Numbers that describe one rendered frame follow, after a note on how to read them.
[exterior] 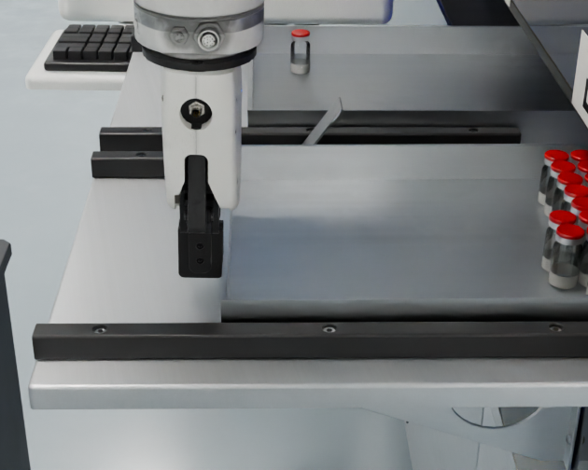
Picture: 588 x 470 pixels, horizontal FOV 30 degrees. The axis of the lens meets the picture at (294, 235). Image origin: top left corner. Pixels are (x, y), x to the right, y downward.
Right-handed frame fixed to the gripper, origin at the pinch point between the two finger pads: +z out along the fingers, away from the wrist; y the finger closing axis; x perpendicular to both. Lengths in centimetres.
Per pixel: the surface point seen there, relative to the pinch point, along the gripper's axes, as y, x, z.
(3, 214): 182, 60, 94
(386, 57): 52, -19, 4
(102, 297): 0.2, 7.4, 4.4
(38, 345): -8.1, 10.5, 3.1
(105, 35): 76, 17, 10
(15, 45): 314, 83, 94
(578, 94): 9.8, -28.7, -8.8
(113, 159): 20.4, 8.9, 2.5
